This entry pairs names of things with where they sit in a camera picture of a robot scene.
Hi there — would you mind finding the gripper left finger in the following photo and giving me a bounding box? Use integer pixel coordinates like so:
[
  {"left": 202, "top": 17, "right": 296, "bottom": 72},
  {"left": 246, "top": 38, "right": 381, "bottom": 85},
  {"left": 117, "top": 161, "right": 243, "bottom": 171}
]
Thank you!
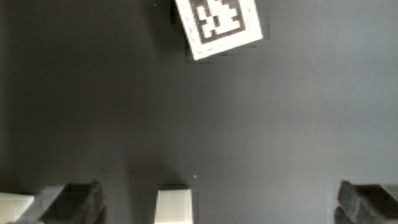
[{"left": 10, "top": 181, "right": 108, "bottom": 224}]

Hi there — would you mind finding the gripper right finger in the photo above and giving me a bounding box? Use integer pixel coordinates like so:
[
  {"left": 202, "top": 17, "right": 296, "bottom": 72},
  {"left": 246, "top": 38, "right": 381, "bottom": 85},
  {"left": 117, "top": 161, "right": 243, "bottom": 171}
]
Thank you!
[{"left": 333, "top": 180, "right": 398, "bottom": 224}]

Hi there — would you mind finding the white marker cube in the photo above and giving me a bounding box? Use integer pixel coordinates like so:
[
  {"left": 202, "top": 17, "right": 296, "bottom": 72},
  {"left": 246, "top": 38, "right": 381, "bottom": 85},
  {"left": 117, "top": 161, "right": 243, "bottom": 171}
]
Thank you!
[{"left": 174, "top": 0, "right": 262, "bottom": 60}]

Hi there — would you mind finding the white chair back part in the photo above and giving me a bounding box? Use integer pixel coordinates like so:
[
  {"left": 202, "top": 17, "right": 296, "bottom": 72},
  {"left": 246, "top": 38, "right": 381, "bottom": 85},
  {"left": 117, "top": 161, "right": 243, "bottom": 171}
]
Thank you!
[{"left": 154, "top": 189, "right": 193, "bottom": 224}]

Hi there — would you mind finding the white U-shaped boundary frame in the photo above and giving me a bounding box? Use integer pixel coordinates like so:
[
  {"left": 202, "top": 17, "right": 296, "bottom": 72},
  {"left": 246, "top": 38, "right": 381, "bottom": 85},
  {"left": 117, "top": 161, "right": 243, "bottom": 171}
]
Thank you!
[{"left": 0, "top": 192, "right": 33, "bottom": 224}]

